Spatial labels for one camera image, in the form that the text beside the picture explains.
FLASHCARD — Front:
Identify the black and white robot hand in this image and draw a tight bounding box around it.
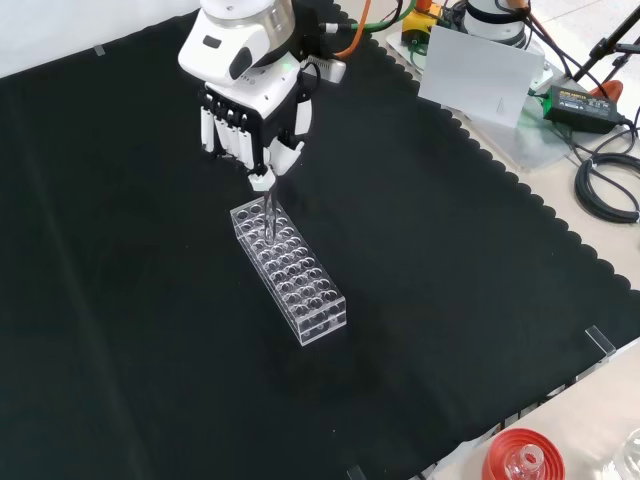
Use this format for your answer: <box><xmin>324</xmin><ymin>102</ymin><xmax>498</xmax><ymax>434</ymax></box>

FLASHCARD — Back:
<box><xmin>199</xmin><ymin>63</ymin><xmax>316</xmax><ymax>194</ymax></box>

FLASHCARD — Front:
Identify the clear glass test tube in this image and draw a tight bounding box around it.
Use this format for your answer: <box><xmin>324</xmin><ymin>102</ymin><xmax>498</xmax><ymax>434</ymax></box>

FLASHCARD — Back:
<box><xmin>261</xmin><ymin>183</ymin><xmax>282</xmax><ymax>247</ymax></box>

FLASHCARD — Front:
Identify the clear acrylic test tube rack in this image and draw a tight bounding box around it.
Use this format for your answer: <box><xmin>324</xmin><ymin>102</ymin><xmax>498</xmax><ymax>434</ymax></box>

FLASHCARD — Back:
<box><xmin>229</xmin><ymin>196</ymin><xmax>348</xmax><ymax>348</ymax></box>

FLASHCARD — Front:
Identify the yellow stop button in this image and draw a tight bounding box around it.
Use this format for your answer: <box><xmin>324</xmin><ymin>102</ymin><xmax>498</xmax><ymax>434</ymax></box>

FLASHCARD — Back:
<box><xmin>401</xmin><ymin>0</ymin><xmax>445</xmax><ymax>42</ymax></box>

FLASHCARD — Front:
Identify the black bench cloth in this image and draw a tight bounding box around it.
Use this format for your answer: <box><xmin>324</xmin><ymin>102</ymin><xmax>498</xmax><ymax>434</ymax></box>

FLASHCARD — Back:
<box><xmin>0</xmin><ymin>0</ymin><xmax>640</xmax><ymax>480</ymax></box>

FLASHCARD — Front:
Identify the pale board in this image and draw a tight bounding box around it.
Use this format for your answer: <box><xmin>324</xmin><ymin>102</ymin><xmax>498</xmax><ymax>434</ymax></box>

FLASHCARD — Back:
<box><xmin>416</xmin><ymin>24</ymin><xmax>546</xmax><ymax>129</ymax></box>

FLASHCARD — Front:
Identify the black power adapter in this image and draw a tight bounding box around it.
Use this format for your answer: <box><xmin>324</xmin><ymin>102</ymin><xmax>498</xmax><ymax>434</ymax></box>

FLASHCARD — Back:
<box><xmin>542</xmin><ymin>84</ymin><xmax>627</xmax><ymax>135</ymax></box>

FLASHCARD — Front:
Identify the black tripod leg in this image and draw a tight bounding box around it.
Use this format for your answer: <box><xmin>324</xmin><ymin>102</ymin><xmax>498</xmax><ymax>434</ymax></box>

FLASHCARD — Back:
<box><xmin>571</xmin><ymin>8</ymin><xmax>640</xmax><ymax>84</ymax></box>

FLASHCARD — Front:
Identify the red ribbed funnel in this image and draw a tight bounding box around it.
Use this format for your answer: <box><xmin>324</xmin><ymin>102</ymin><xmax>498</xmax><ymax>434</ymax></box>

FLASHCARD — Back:
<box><xmin>481</xmin><ymin>427</ymin><xmax>567</xmax><ymax>480</ymax></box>

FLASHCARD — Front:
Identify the clear glass flask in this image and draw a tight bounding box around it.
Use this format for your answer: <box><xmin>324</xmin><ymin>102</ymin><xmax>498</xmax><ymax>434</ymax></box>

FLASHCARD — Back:
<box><xmin>506</xmin><ymin>446</ymin><xmax>547</xmax><ymax>480</ymax></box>

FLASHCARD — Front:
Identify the clear glass ware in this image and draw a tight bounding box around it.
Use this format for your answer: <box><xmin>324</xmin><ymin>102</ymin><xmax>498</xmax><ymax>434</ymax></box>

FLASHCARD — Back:
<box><xmin>605</xmin><ymin>428</ymin><xmax>640</xmax><ymax>480</ymax></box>

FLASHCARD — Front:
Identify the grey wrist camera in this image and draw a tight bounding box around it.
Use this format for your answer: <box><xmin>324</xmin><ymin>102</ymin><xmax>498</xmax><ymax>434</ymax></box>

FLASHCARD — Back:
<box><xmin>303</xmin><ymin>54</ymin><xmax>349</xmax><ymax>85</ymax></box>

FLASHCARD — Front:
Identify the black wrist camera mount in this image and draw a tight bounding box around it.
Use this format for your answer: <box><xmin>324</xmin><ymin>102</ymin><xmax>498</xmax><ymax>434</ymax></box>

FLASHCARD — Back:
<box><xmin>292</xmin><ymin>0</ymin><xmax>322</xmax><ymax>64</ymax></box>

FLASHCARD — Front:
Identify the orange cable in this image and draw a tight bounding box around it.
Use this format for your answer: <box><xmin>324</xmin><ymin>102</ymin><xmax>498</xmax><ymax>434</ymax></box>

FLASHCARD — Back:
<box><xmin>333</xmin><ymin>0</ymin><xmax>374</xmax><ymax>59</ymax></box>

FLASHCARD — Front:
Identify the metal base plate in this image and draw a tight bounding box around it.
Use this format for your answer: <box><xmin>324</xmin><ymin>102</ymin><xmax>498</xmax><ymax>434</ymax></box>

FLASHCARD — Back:
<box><xmin>383</xmin><ymin>27</ymin><xmax>597</xmax><ymax>174</ymax></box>

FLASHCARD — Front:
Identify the coiled black cable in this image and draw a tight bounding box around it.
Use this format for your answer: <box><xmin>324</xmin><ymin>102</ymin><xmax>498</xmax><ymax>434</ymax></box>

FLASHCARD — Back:
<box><xmin>574</xmin><ymin>152</ymin><xmax>640</xmax><ymax>224</ymax></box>

